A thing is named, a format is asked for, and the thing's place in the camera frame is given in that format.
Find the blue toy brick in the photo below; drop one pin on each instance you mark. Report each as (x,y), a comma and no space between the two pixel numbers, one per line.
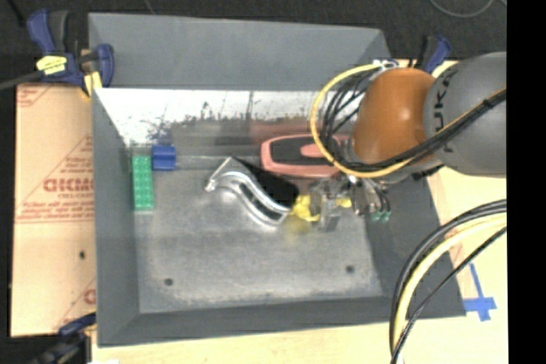
(164,157)

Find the brown cardboard board, red print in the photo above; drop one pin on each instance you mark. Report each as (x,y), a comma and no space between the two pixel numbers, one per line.
(51,226)

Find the green toy brick plate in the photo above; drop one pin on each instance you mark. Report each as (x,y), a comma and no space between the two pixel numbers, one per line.
(142,183)

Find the grey metal bin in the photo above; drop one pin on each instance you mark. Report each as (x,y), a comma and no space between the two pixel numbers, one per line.
(239,260)

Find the pink and black oval tray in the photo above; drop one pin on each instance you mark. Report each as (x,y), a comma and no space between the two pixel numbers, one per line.
(290,157)

